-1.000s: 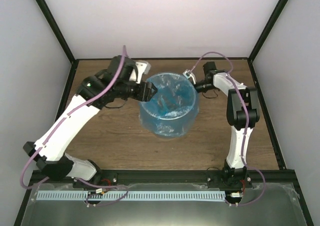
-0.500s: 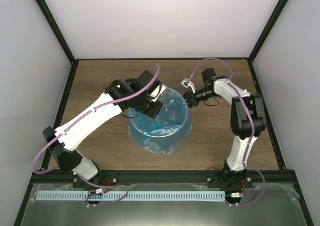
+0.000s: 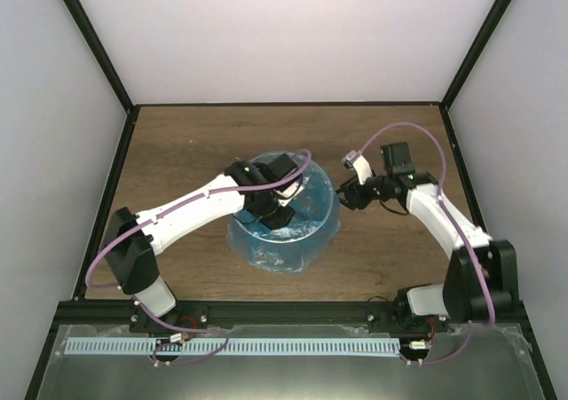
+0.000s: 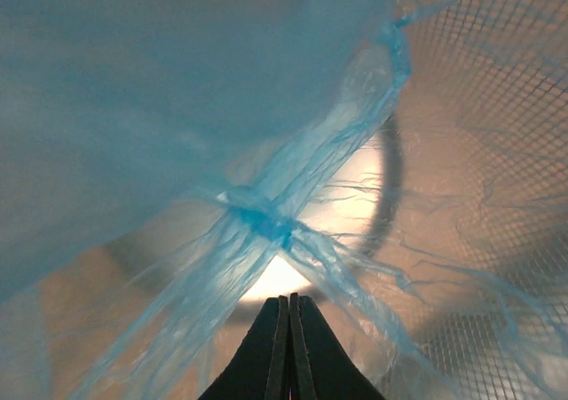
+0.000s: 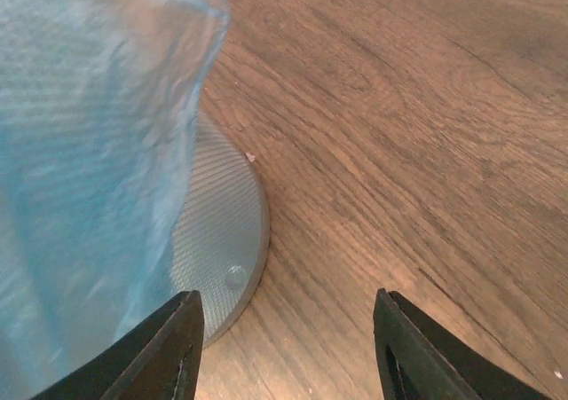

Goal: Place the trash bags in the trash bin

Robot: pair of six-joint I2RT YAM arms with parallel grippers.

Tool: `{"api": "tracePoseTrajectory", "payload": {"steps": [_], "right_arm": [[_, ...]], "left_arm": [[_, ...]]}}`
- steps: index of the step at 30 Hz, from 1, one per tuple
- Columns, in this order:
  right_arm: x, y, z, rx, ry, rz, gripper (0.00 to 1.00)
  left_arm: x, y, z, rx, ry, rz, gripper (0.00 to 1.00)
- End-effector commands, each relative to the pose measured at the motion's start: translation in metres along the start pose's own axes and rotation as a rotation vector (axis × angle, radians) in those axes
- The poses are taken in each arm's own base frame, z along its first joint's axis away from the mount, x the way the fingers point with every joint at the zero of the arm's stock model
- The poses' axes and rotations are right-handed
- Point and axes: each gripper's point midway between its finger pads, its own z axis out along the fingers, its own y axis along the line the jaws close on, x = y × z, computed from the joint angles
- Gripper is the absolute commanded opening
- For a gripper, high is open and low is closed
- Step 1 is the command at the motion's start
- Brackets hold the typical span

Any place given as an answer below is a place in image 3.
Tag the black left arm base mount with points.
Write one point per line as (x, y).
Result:
(184, 315)

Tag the black frame post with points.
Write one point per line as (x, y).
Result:
(82, 21)
(491, 21)

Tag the black aluminium front rail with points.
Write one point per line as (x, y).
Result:
(223, 313)

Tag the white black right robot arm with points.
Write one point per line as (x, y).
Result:
(481, 278)

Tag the translucent grey plastic trash bin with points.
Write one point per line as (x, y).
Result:
(284, 249)

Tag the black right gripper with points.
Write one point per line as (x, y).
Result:
(354, 193)

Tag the blue translucent plastic trash bag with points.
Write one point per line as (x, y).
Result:
(310, 240)

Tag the black frame post left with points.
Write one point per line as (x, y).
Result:
(82, 21)

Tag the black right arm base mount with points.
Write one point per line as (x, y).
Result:
(394, 314)

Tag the light blue slotted cable duct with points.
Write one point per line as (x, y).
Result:
(271, 347)

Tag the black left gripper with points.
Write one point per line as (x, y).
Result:
(277, 222)

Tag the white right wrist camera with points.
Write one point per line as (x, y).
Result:
(357, 163)

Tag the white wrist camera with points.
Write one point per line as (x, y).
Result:
(287, 193)
(357, 163)

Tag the black frame post right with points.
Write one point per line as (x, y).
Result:
(491, 21)

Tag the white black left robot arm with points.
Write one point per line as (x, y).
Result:
(133, 241)

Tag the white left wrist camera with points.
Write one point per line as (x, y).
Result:
(287, 193)

